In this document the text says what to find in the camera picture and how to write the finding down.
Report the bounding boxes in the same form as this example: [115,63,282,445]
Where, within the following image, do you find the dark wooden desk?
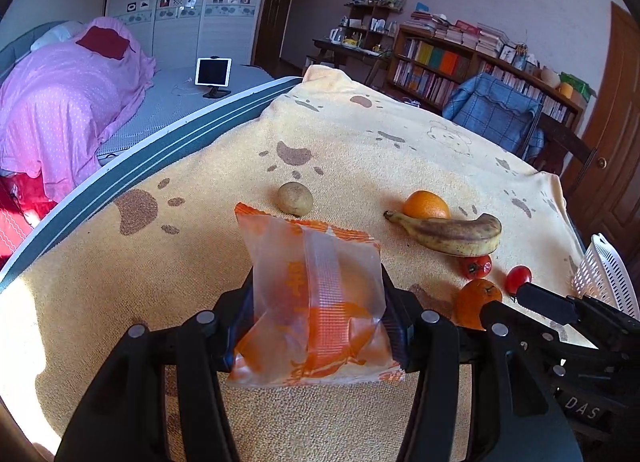
[306,39,390,88]

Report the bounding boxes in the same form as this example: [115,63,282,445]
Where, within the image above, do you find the yellow paw print blanket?
[1,67,582,461]

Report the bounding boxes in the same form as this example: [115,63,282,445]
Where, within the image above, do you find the brown kiwi fruit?
[277,182,314,217]

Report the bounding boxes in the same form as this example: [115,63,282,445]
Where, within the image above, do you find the spotted yellow banana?
[383,210,502,257]

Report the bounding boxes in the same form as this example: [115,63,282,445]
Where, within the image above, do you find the orange behind banana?
[401,190,450,219]

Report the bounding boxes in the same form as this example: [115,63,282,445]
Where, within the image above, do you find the white plastic basket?
[572,234,639,320]

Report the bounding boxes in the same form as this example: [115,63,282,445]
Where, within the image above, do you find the white wardrobe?
[105,0,262,70]

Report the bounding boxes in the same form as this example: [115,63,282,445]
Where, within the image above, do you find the red cushion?
[76,26,130,60]

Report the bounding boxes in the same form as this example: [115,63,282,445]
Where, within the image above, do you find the wooden bookshelf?
[384,11,593,130]

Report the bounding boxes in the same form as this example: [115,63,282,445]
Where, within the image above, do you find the red tomato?
[504,265,533,297]
[459,255,492,280]

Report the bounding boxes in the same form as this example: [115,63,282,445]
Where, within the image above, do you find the red tomato left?
[459,255,492,280]

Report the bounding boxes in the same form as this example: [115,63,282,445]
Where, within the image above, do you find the chair with blue blanket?
[442,74,544,161]

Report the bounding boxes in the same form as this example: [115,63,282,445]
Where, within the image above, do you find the orange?
[401,190,450,219]
[229,203,405,387]

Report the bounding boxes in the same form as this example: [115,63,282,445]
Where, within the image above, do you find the pink bed cover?
[1,17,156,202]

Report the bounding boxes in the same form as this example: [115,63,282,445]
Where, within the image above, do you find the brown wooden door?
[562,1,640,248]

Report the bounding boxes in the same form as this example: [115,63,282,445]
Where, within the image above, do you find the mandarin with green stem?
[454,278,502,330]

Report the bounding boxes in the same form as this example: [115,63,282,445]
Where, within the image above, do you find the white tablet on stand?
[194,56,232,100]

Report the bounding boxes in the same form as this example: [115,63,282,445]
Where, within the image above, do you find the red tomato right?
[504,265,533,297]

